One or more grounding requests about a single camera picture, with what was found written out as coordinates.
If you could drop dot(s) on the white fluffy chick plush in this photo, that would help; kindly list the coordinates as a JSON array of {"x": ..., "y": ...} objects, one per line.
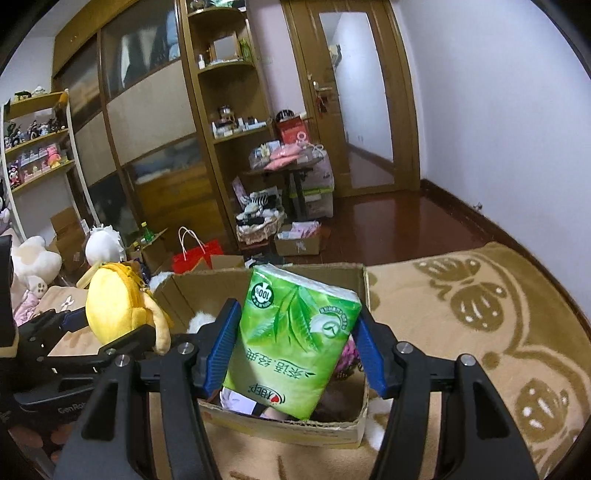
[{"x": 201, "y": 321}]

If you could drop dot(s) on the clear storage bin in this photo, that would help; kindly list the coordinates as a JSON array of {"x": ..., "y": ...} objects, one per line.
[{"x": 321, "y": 194}]

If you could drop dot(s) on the green bottle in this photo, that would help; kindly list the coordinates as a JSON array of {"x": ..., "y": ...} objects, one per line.
[{"x": 147, "y": 234}]

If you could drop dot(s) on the group of small jars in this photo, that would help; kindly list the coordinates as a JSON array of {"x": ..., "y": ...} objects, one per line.
[{"x": 231, "y": 124}]

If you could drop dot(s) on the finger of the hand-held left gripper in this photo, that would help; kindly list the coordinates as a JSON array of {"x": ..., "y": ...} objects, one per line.
[
  {"x": 74, "y": 319},
  {"x": 134, "y": 339}
]

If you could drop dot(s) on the pink plush bear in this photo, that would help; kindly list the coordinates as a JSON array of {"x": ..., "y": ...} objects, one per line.
[{"x": 348, "y": 360}]

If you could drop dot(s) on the cardboard box with bottles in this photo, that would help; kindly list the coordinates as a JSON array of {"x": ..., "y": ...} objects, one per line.
[{"x": 154, "y": 256}]

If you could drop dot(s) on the cream plush bear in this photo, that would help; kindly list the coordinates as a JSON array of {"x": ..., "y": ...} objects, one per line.
[{"x": 34, "y": 261}]

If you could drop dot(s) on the red box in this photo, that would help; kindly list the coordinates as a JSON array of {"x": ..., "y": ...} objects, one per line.
[{"x": 291, "y": 131}]

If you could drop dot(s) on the group of shelf figurines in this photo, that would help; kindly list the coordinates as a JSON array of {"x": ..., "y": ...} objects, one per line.
[{"x": 41, "y": 159}]

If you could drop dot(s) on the white plush toy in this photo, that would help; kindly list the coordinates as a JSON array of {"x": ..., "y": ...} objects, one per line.
[{"x": 104, "y": 247}]

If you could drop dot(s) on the white plastic bag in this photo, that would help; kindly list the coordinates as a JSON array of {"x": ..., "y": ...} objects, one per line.
[{"x": 161, "y": 279}]

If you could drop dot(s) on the black round tin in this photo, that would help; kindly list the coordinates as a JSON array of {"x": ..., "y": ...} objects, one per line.
[{"x": 285, "y": 114}]

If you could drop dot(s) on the pink cloth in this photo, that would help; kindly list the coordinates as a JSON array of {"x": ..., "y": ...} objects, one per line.
[{"x": 286, "y": 157}]

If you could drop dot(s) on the wooden door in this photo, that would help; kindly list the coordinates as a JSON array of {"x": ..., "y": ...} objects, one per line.
[{"x": 401, "y": 92}]

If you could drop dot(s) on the pink plush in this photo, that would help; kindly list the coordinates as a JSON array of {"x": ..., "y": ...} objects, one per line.
[{"x": 25, "y": 307}]

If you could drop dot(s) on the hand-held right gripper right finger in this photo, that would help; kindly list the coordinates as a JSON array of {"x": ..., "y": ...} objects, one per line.
[{"x": 371, "y": 360}]

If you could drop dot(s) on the small side table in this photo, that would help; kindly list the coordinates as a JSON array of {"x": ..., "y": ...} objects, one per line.
[{"x": 295, "y": 189}]

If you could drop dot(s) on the brown floral printed blanket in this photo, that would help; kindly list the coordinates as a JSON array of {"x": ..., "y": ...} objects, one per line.
[{"x": 461, "y": 323}]

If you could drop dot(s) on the empty brown cardboard box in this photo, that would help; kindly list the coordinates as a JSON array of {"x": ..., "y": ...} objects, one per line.
[{"x": 226, "y": 262}]

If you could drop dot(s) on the green tissue pack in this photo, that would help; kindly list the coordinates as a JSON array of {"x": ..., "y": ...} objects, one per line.
[{"x": 291, "y": 332}]

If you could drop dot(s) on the lace trimmed basket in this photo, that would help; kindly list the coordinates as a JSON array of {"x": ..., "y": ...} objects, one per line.
[{"x": 258, "y": 233}]

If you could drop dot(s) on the white framed display shelf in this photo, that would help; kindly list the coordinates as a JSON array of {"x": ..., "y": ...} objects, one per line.
[{"x": 76, "y": 152}]

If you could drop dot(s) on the small cardboard box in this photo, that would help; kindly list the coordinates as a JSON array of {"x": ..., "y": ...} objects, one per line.
[{"x": 298, "y": 244}]

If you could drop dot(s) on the wooden corner shelf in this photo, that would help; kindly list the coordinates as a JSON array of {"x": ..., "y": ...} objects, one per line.
[{"x": 240, "y": 161}]

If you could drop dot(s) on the wooden wardrobe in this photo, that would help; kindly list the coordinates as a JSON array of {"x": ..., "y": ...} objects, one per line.
[{"x": 147, "y": 115}]

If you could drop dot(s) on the striped socks pile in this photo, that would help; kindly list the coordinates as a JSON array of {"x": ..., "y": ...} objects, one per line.
[{"x": 258, "y": 203}]

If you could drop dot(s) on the red door tassel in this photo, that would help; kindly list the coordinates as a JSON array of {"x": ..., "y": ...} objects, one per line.
[{"x": 320, "y": 104}]

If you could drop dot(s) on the clear organizer box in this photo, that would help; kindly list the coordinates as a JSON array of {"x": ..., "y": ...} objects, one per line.
[{"x": 263, "y": 156}]

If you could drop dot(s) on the yellow plush toy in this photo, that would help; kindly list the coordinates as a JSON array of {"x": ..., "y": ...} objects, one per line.
[{"x": 111, "y": 304}]

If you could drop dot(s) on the red gift bag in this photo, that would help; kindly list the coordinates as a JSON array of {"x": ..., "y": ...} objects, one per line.
[{"x": 198, "y": 258}]

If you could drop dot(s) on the flat brown cardboard box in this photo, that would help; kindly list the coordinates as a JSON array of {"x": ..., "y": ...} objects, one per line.
[{"x": 67, "y": 240}]

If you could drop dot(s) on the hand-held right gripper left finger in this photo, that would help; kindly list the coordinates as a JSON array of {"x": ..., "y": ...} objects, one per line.
[{"x": 221, "y": 350}]

